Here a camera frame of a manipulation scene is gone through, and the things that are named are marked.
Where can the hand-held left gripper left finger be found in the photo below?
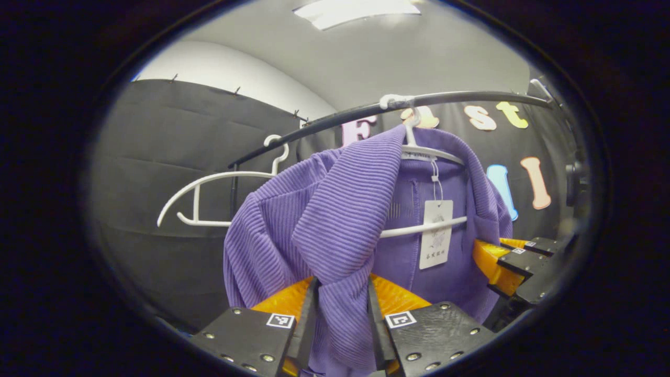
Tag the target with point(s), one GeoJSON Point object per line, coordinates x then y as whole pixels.
{"type": "Point", "coordinates": [309, 324]}

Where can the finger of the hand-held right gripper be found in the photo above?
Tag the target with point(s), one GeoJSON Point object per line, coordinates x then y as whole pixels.
{"type": "Point", "coordinates": [494, 264]}
{"type": "Point", "coordinates": [544, 245]}

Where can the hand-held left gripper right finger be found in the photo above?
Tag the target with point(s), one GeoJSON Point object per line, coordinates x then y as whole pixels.
{"type": "Point", "coordinates": [378, 335]}

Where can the white plastic hanger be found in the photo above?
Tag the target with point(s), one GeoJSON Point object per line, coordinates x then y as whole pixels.
{"type": "Point", "coordinates": [209, 179]}
{"type": "Point", "coordinates": [424, 229]}

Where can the purple ribbed jacket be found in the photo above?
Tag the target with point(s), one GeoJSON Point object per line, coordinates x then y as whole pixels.
{"type": "Point", "coordinates": [335, 220]}

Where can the black metal clothes rack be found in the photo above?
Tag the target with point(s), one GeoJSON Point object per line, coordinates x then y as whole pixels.
{"type": "Point", "coordinates": [324, 118]}

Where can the white paper garment tag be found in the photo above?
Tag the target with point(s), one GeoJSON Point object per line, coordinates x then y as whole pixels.
{"type": "Point", "coordinates": [436, 235]}

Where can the black backdrop cloth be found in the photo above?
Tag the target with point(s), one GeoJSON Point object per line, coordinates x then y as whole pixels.
{"type": "Point", "coordinates": [167, 173]}

